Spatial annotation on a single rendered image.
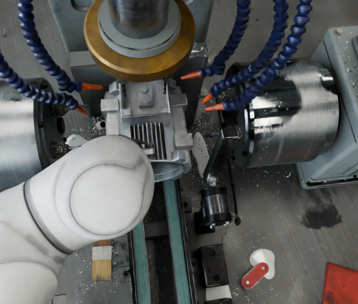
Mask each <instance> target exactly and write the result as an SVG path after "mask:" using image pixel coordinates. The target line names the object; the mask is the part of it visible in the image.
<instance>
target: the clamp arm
mask: <svg viewBox="0 0 358 304"><path fill-rule="evenodd" d="M238 139H239V133H238V128H224V129H221V131H220V133H219V136H218V138H217V140H216V143H215V146H214V148H213V151H212V153H211V155H210V157H209V160H208V163H207V165H206V168H205V170H204V172H203V178H204V181H207V182H209V180H210V181H212V180H213V178H212V177H215V178H214V180H215V181H217V180H216V179H217V178H218V176H219V174H220V172H221V170H222V168H223V166H224V164H225V163H226V161H227V159H228V157H229V155H230V154H231V151H232V150H233V148H234V146H235V144H236V142H237V141H238ZM208 178H210V179H209V180H208Z"/></svg>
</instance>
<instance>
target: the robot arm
mask: <svg viewBox="0 0 358 304"><path fill-rule="evenodd" d="M154 157H155V151H154V144H152V143H146V142H144V141H141V140H139V139H131V138H130V137H128V136H125V135H121V134H118V135H109V136H104V135H102V136H101V137H99V138H95V139H93V140H91V141H89V142H87V143H85V144H84V145H82V146H81V147H77V148H74V149H73V150H71V151H70V152H69V153H67V154H66V155H64V156H63V157H62V158H60V159H59V160H57V161H56V162H54V163H53V164H52V165H50V166H49V167H47V168H46V169H44V170H43V171H41V172H40V173H38V174H36V175H35V176H34V177H32V178H30V179H28V180H27V181H25V182H23V183H21V184H20V185H17V186H15V187H13V188H10V189H7V190H5V191H2V192H1V193H0V304H48V303H49V302H50V301H51V300H52V298H53V297H54V296H55V294H56V292H57V286H58V285H57V281H58V278H59V274H60V272H61V270H62V268H63V260H64V259H65V258H67V257H68V256H69V255H71V254H72V253H74V252H76V251H77V250H79V249H81V248H83V247H85V246H87V245H89V244H92V243H93V242H96V241H100V240H106V239H113V238H117V237H119V236H122V235H124V234H126V233H127V232H129V231H131V230H132V229H133V228H135V227H136V226H137V225H138V224H139V223H140V222H141V221H142V219H143V218H144V217H145V215H146V213H147V212H148V209H149V207H150V205H151V202H152V199H153V193H154V186H155V180H154V173H153V168H152V165H151V163H150V161H149V159H152V158H154Z"/></svg>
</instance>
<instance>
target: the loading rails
mask: <svg viewBox="0 0 358 304"><path fill-rule="evenodd" d="M161 186H162V196H163V202H164V212H165V221H155V222H149V223H144V219H142V221H141V222H140V223H139V224H138V225H137V226H136V227H135V228H133V229H132V230H131V231H129V232H127V233H126V234H127V246H128V254H129V265H128V266H123V267H119V273H120V283H126V282H130V283H131V291H132V304H152V299H151V292H150V281H149V268H148V262H147V250H146V243H145V241H146V240H151V239H160V238H168V246H169V252H170V262H171V272H172V278H173V288H174V297H175V303H176V304H199V303H198V302H197V301H196V292H195V287H194V279H193V273H200V262H199V257H198V256H196V257H190V248H189V243H188V235H187V227H188V224H186V222H185V213H191V212H192V208H191V200H190V198H189V197H188V198H182V191H183V189H182V188H181V183H180V178H179V179H176V180H173V179H168V180H163V181H162V182H161Z"/></svg>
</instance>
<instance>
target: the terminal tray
mask: <svg viewBox="0 0 358 304"><path fill-rule="evenodd" d="M118 85H119V92H120V94H119V95H120V108H121V109H120V111H121V124H122V128H123V129H124V131H126V130H128V129H129V126H130V128H133V125H135V127H138V124H139V127H142V124H143V126H146V123H147V126H150V123H152V125H155V123H156V125H157V126H159V123H160V126H163V123H164V127H169V126H170V124H171V112H170V102H169V96H168V86H167V91H166V94H163V92H164V81H163V80H162V79H160V80H156V81H151V82H143V83H138V82H131V81H128V82H127V83H126V84H125V86H126V94H127V98H125V97H124V92H123V87H122V84H118ZM163 107H165V108H166V111H163V110H162V108H163ZM126 110H128V111H129V113H128V114H126V113H125V111H126Z"/></svg>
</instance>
